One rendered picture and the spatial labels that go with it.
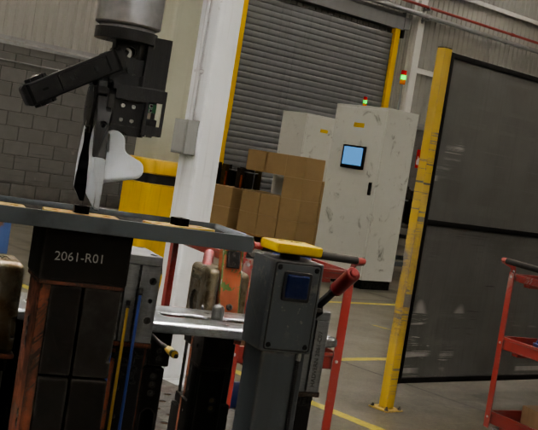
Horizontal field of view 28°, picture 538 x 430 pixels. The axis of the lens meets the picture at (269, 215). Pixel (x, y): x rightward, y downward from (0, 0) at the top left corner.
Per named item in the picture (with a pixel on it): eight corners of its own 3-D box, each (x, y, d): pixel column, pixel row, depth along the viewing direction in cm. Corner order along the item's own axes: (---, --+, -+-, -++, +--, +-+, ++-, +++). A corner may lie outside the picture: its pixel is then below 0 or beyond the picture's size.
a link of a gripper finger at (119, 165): (144, 203, 115) (148, 130, 119) (89, 195, 113) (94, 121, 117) (137, 216, 117) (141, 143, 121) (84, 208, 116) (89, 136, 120)
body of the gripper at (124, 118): (160, 143, 120) (177, 37, 119) (84, 131, 117) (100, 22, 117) (148, 142, 127) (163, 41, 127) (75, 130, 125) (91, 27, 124)
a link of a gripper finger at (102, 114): (108, 152, 114) (113, 83, 118) (94, 149, 114) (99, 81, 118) (100, 172, 118) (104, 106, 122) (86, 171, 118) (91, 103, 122)
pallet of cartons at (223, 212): (263, 241, 1639) (271, 192, 1635) (225, 237, 1583) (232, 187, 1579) (212, 228, 1724) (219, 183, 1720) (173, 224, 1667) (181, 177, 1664)
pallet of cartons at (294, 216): (330, 256, 1540) (345, 164, 1533) (291, 253, 1483) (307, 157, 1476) (271, 242, 1625) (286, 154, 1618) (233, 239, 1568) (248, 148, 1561)
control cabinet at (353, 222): (307, 275, 1228) (342, 63, 1215) (339, 277, 1264) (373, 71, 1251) (357, 288, 1168) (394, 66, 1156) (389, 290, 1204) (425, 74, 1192)
